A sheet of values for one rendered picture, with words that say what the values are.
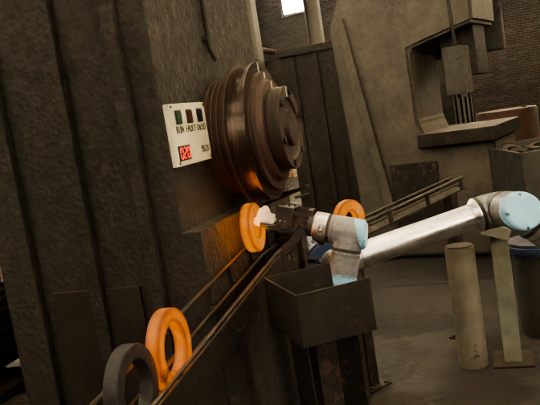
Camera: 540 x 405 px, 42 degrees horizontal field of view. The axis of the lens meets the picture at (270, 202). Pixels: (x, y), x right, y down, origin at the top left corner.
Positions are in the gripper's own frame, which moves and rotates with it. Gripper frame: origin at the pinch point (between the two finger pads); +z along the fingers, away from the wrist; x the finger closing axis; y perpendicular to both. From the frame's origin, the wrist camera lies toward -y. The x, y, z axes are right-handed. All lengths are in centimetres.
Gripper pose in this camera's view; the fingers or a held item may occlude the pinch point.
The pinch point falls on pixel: (251, 221)
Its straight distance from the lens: 224.5
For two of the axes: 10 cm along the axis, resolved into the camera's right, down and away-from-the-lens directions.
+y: 1.0, -9.7, -2.1
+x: -2.8, 1.7, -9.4
